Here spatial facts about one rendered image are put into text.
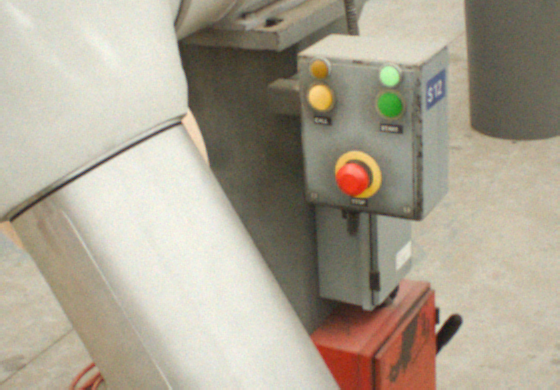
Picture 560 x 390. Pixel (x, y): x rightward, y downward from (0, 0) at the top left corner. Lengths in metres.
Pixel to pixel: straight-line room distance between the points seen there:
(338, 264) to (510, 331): 1.31
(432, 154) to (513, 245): 2.04
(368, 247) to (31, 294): 1.80
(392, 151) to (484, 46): 2.81
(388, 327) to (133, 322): 1.19
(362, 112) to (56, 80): 0.82
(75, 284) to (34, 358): 2.41
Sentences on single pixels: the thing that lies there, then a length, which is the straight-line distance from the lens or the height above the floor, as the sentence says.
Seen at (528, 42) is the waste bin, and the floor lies 0.39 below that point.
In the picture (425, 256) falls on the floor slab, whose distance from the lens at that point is 3.26.
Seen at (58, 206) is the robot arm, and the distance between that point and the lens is 0.51.
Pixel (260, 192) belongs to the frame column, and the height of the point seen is 0.84.
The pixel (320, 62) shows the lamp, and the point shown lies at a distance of 1.28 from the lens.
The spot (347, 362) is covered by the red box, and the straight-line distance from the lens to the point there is 1.64.
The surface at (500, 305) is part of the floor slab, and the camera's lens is 3.01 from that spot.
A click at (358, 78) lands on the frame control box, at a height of 1.10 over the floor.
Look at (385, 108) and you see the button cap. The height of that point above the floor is 1.07.
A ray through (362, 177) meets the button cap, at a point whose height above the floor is 0.98.
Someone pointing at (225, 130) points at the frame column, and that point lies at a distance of 1.60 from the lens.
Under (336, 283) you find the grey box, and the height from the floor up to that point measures 0.69.
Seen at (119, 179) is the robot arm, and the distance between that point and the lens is 0.51.
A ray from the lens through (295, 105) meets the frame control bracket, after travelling 1.44.
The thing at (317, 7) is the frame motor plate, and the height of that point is 1.12.
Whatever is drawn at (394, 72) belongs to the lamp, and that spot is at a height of 1.11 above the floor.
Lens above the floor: 1.48
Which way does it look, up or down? 23 degrees down
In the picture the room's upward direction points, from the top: 4 degrees counter-clockwise
